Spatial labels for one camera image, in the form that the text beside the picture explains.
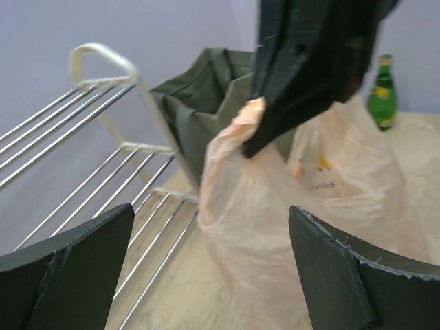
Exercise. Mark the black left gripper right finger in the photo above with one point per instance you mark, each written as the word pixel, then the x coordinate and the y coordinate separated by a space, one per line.
pixel 349 283

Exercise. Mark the green fabric grocery bag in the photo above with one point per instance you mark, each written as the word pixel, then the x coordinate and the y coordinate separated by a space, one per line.
pixel 201 101

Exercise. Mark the banana print plastic bag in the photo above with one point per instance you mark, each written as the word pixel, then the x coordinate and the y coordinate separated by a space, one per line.
pixel 338 165

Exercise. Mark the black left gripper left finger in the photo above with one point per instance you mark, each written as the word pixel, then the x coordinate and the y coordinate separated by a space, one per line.
pixel 67 281

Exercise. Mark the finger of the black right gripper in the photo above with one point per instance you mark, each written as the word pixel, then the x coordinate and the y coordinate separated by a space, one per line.
pixel 310 54

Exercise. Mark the white metal shelf rack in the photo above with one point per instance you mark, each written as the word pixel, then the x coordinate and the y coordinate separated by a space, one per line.
pixel 82 150

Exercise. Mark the green glass bottle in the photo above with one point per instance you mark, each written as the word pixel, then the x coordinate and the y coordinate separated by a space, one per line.
pixel 382 100

